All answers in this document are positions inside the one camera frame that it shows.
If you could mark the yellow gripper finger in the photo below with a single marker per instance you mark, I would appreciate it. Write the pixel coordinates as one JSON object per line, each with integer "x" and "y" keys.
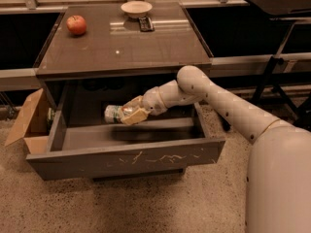
{"x": 132, "y": 116}
{"x": 133, "y": 104}

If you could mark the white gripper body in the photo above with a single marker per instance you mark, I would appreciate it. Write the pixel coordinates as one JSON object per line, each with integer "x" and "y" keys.
{"x": 153, "y": 102}

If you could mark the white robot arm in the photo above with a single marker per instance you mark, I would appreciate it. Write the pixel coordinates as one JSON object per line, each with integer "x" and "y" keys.
{"x": 279, "y": 169}

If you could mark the grey open top drawer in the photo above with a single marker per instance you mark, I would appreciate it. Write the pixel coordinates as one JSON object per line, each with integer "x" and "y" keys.
{"x": 82, "y": 144}

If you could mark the grey cabinet table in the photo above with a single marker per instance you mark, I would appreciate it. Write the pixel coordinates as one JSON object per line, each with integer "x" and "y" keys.
{"x": 113, "y": 46}

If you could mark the black remote control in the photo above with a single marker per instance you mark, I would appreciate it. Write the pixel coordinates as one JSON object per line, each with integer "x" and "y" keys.
{"x": 145, "y": 24}

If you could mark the white ceramic bowl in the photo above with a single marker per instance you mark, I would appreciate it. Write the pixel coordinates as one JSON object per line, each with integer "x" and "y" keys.
{"x": 136, "y": 9}

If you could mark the red apple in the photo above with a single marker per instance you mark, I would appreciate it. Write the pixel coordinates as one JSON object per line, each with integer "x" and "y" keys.
{"x": 76, "y": 25}

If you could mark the brown cardboard box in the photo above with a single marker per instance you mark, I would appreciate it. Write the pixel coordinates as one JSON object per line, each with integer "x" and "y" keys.
{"x": 31, "y": 123}

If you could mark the black office chair base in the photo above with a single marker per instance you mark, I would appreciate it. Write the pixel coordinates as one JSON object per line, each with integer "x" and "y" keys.
{"x": 304, "y": 115}

